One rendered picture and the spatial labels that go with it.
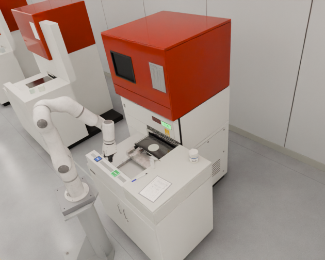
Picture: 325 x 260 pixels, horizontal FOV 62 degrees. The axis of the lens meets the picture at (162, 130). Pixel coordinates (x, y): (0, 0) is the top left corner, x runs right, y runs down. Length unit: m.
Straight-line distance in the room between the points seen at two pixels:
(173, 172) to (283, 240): 1.35
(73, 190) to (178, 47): 1.31
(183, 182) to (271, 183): 1.57
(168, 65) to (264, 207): 1.89
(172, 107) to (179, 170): 0.49
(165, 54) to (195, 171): 0.87
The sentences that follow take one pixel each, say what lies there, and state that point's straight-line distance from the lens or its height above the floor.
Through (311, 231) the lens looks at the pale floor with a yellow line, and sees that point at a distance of 3.07.
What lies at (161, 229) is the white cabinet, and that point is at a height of 0.72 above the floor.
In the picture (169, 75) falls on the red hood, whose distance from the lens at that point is 1.94.
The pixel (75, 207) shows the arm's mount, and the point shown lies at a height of 0.85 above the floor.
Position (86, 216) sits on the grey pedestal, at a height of 0.65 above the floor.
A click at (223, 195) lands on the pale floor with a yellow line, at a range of 3.17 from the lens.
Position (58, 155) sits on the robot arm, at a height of 1.33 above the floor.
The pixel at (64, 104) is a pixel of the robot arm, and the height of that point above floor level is 1.67.
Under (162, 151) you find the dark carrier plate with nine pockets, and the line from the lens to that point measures 2.37.
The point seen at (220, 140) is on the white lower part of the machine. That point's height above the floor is 0.66.
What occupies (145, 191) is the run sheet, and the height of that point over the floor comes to 0.97.
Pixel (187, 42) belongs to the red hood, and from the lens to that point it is 2.01.
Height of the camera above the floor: 2.44
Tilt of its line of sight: 36 degrees down
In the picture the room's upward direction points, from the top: 9 degrees counter-clockwise
